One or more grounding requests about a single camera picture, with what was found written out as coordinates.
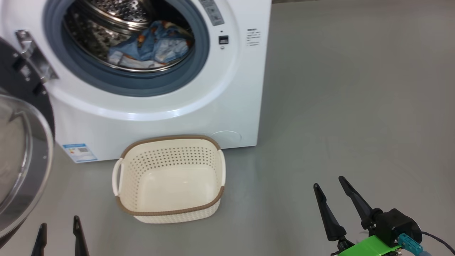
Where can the cream perforated laundry basket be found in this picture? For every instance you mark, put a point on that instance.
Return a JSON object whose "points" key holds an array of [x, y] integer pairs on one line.
{"points": [[170, 213]]}

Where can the blue energy label sticker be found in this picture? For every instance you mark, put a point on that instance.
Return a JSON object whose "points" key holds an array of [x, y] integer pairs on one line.
{"points": [[80, 153]]}

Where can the round filter cover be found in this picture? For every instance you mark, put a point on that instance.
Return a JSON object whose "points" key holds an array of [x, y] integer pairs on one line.
{"points": [[227, 137]]}

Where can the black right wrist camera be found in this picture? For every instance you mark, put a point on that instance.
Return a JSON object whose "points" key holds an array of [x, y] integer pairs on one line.
{"points": [[396, 225]]}

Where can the grey strip label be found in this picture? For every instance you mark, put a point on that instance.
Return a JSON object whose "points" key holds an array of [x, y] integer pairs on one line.
{"points": [[213, 12]]}

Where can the black round glass washer door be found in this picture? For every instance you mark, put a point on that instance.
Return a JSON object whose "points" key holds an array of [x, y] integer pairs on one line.
{"points": [[21, 170]]}

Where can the printed text sticker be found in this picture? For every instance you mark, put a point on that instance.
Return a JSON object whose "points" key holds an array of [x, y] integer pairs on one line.
{"points": [[253, 37]]}

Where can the black door lock socket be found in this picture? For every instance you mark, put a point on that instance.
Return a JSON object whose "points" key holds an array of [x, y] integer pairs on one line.
{"points": [[223, 40]]}

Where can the cream and blue garment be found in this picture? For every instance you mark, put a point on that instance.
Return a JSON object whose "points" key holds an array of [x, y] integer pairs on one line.
{"points": [[142, 58]]}

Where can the metal door hinge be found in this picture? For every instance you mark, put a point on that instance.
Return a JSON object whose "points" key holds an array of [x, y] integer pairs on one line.
{"points": [[35, 57]]}

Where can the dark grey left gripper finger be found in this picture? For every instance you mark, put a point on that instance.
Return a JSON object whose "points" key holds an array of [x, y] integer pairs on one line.
{"points": [[41, 243], [80, 241]]}

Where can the white front-load washing machine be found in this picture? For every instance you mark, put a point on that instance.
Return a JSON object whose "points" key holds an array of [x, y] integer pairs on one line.
{"points": [[177, 113]]}

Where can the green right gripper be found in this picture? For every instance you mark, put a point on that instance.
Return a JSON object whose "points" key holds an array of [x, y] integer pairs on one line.
{"points": [[369, 247]]}

